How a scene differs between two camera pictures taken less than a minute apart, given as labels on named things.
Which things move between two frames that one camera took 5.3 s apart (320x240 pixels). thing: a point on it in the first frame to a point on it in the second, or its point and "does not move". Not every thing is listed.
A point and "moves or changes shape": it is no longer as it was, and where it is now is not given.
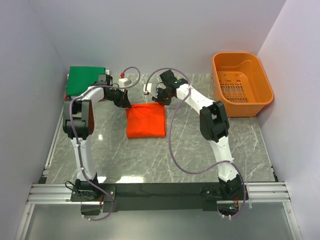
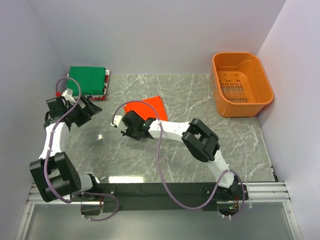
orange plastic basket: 238,79 does not move
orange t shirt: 146,120 moves or changes shape
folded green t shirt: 80,77 does not move
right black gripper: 158,99 to 127,133
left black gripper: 123,101 to 85,115
